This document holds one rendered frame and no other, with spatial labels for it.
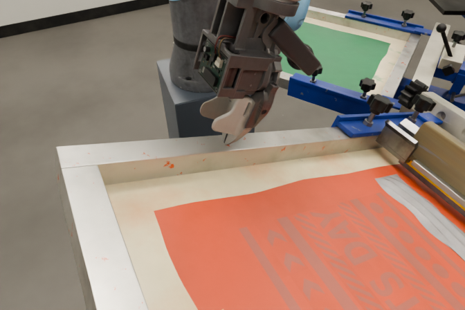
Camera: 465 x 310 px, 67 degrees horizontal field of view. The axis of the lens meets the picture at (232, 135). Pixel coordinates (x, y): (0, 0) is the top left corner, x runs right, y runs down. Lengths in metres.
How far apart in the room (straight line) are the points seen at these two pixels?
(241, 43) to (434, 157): 0.44
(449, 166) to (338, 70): 0.70
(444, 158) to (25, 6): 3.84
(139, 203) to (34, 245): 1.71
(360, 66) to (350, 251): 0.95
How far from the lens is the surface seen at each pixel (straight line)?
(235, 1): 0.38
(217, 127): 0.45
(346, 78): 1.28
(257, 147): 0.53
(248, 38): 0.41
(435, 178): 0.71
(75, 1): 4.12
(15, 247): 2.17
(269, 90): 0.43
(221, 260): 0.41
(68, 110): 2.87
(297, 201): 0.52
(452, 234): 0.65
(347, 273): 0.47
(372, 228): 0.56
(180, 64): 0.73
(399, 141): 0.73
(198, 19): 0.67
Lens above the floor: 1.63
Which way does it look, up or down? 43 degrees down
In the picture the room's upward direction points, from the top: straight up
